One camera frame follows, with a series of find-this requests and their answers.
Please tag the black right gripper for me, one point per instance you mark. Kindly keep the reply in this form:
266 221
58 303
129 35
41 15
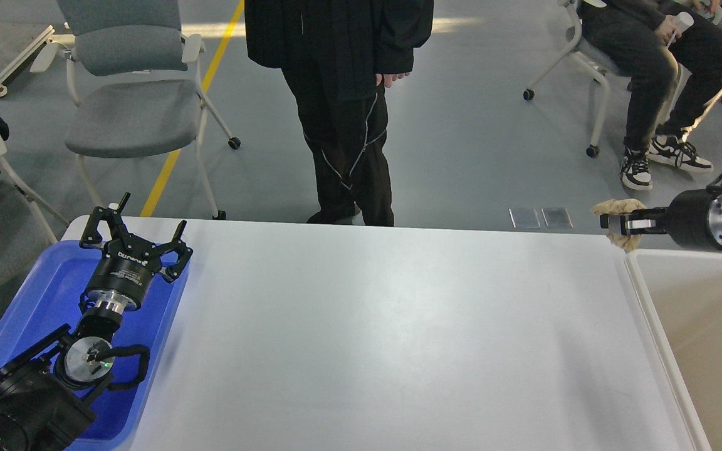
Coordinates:
693 220

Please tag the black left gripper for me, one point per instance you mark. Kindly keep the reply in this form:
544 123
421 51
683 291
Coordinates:
123 270

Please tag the brown paper ball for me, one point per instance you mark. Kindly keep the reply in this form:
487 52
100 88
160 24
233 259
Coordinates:
614 206

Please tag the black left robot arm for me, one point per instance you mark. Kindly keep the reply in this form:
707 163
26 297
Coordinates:
81 341

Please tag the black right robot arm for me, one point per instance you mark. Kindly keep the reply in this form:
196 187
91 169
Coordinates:
693 220

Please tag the right floor socket plate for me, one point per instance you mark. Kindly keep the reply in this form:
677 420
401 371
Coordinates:
557 218

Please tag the floor socket plate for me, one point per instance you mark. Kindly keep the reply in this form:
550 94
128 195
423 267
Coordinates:
557 218
524 218

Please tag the blue plastic tray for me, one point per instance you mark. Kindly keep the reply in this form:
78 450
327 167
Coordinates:
48 299

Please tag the white plastic bin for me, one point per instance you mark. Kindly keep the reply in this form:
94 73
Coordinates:
680 293

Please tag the left floor socket plate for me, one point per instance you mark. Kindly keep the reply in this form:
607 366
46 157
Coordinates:
524 218

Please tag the seated person in black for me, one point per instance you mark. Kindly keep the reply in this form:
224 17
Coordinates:
676 78

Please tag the grey office chair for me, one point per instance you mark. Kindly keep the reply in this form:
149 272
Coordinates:
144 118

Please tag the white chair at left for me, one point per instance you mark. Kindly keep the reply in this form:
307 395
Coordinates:
37 205

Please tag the grey chair at right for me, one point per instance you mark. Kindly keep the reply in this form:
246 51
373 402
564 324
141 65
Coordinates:
596 63

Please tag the standing person in black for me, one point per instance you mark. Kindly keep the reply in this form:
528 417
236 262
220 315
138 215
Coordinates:
338 58

